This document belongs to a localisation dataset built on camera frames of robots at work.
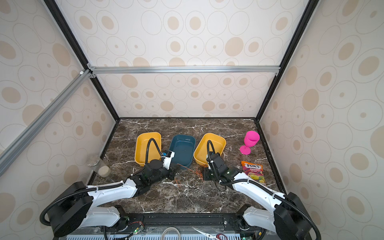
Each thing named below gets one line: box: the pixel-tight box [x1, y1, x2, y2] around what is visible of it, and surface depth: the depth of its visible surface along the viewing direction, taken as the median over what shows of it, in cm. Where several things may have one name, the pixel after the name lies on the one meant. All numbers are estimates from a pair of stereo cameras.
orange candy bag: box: [241, 161, 266, 184], surface depth 92 cm
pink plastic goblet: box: [239, 130, 261, 155], surface depth 94 cm
